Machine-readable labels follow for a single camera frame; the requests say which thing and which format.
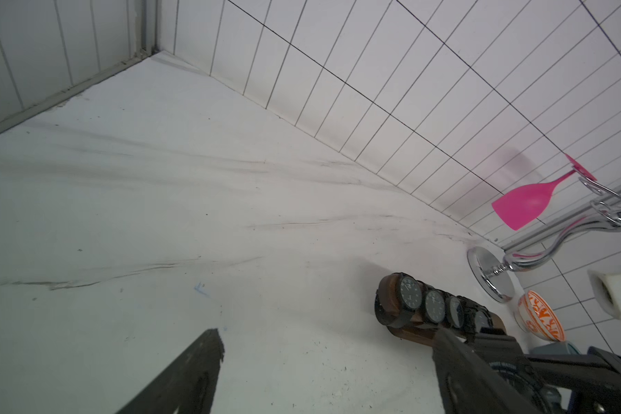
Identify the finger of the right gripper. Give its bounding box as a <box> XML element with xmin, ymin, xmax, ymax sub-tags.
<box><xmin>527</xmin><ymin>347</ymin><xmax>621</xmax><ymax>413</ymax></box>

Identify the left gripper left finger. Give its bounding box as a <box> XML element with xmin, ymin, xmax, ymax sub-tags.
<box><xmin>119</xmin><ymin>329</ymin><xmax>224</xmax><ymax>413</ymax></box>

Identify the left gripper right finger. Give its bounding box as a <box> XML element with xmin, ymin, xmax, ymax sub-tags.
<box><xmin>432</xmin><ymin>329</ymin><xmax>540</xmax><ymax>413</ymax></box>

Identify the black rugged digital watch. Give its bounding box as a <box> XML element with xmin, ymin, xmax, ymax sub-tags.
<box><xmin>459</xmin><ymin>296</ymin><xmax>493</xmax><ymax>335</ymax></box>

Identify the brown wooden watch stand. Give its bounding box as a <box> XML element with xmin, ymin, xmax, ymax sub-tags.
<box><xmin>374</xmin><ymin>273</ymin><xmax>506</xmax><ymax>347</ymax></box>

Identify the black round analog watch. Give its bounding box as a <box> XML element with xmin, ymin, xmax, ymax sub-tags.
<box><xmin>443</xmin><ymin>293</ymin><xmax>465</xmax><ymax>331</ymax></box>

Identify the black slim strap watch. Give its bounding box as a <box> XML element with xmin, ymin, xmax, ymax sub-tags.
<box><xmin>419</xmin><ymin>285</ymin><xmax>446</xmax><ymax>329</ymax></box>

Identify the small black square watch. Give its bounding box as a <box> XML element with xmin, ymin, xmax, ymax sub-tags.
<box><xmin>374</xmin><ymin>273</ymin><xmax>423</xmax><ymax>329</ymax></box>

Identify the chunky black sport watch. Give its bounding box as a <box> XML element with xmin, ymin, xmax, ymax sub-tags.
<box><xmin>471</xmin><ymin>331</ymin><xmax>564</xmax><ymax>413</ymax></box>

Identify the grey-blue ceramic cup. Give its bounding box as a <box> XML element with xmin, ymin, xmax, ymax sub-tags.
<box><xmin>530</xmin><ymin>342</ymin><xmax>581</xmax><ymax>355</ymax></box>

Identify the orange patterned white bowl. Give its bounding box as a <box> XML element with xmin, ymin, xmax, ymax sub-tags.
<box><xmin>514</xmin><ymin>291</ymin><xmax>566</xmax><ymax>343</ymax></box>

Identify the pink plastic wine glass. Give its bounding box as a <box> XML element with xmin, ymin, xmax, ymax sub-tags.
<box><xmin>492</xmin><ymin>155</ymin><xmax>597</xmax><ymax>231</ymax></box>

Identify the chrome wire glass holder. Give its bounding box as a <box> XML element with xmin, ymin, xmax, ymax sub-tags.
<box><xmin>467</xmin><ymin>174</ymin><xmax>621</xmax><ymax>303</ymax></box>

